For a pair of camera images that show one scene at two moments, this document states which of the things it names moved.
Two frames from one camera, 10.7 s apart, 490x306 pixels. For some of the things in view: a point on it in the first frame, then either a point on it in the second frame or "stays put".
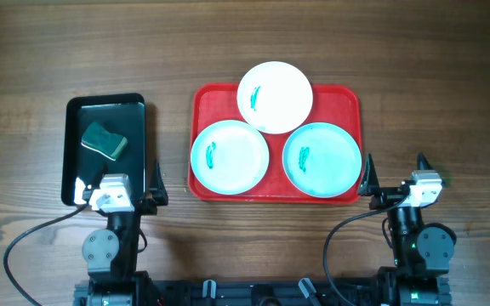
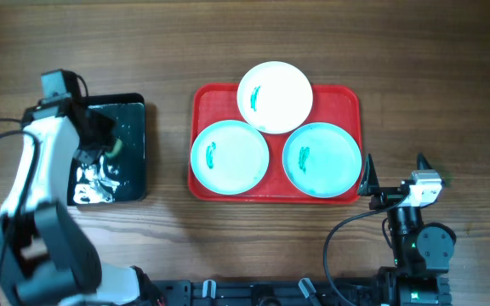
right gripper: [384, 195] stays put
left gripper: [148, 206] → [108, 130]
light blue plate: [230, 157] stays put
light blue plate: [321, 160] stays put
